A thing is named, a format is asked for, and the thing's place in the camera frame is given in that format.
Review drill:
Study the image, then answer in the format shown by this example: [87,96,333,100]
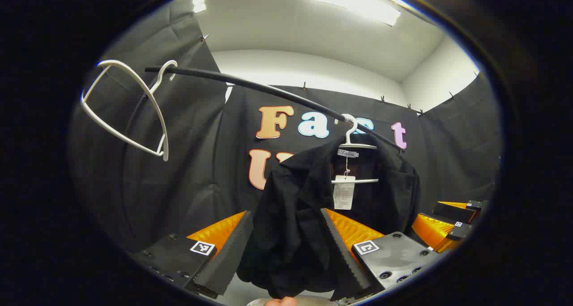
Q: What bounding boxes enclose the white laundry hamper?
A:
[246,296,335,306]

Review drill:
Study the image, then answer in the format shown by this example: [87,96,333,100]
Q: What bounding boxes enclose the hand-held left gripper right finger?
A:
[320,208,442,300]

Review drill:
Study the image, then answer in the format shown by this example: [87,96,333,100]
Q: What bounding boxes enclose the white plastic hanger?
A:
[331,114,380,184]
[81,59,179,162]

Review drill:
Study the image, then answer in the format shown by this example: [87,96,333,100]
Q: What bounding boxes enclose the black knit jacket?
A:
[236,134,421,300]

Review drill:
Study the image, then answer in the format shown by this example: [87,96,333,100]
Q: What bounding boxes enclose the row of small backdrop clips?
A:
[200,34,479,116]

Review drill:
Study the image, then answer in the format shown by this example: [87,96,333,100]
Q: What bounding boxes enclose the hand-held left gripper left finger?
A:
[130,210,254,300]

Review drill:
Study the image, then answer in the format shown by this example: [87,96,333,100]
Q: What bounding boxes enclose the black clothes rack rail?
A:
[144,66,406,153]

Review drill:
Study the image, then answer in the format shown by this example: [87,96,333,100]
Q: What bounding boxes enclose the black backdrop cloth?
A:
[67,0,502,258]

